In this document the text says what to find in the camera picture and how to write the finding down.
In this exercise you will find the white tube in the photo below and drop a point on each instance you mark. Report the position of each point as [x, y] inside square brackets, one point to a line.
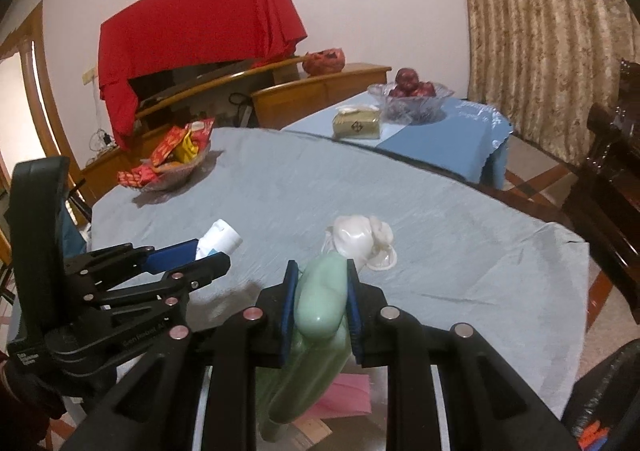
[222, 236]

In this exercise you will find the glass snack bowl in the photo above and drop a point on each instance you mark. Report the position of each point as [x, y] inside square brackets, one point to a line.
[172, 178]

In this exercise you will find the grey tablecloth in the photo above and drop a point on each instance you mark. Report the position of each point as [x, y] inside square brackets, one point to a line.
[450, 256]

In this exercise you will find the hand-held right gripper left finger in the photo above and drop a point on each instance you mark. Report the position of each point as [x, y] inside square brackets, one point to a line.
[290, 316]

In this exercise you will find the dark wooden armchair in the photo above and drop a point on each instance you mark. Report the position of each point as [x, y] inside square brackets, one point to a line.
[610, 191]

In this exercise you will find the orange-red bag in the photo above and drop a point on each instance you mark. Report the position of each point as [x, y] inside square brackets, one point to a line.
[324, 62]

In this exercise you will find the white rubber glove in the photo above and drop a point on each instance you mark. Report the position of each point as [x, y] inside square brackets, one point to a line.
[357, 238]

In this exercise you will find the pile of red snack packets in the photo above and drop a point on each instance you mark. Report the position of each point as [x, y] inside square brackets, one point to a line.
[175, 151]

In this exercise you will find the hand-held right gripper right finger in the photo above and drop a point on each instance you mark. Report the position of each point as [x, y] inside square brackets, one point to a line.
[353, 316]

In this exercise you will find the red cloth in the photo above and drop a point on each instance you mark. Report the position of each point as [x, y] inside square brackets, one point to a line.
[200, 16]

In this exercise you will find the black television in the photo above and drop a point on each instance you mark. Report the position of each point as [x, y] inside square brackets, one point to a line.
[190, 78]

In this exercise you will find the tissue box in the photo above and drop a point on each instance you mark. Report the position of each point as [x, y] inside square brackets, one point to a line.
[357, 123]

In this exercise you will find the patterned beige curtain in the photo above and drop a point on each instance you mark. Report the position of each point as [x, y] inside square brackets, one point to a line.
[550, 31]

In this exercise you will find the green rubber glove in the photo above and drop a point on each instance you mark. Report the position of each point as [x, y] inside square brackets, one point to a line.
[322, 301]

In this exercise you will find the pink cloth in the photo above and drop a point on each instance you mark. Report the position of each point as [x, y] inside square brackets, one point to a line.
[345, 393]

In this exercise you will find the wooden door frame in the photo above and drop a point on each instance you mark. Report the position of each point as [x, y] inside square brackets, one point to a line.
[40, 96]

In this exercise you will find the wooden cabinet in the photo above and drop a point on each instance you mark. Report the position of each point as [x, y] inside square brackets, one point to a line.
[320, 86]

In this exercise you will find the glass fruit bowl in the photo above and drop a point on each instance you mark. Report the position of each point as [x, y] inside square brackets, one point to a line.
[415, 108]

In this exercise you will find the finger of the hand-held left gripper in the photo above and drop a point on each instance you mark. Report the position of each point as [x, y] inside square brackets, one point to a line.
[195, 273]
[172, 255]

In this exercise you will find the red apple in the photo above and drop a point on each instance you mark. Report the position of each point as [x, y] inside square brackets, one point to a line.
[407, 76]
[398, 91]
[425, 89]

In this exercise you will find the bin with black bag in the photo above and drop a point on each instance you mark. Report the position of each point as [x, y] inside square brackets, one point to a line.
[605, 381]

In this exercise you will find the blue tablecloth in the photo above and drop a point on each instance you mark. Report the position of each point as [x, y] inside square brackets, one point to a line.
[450, 141]

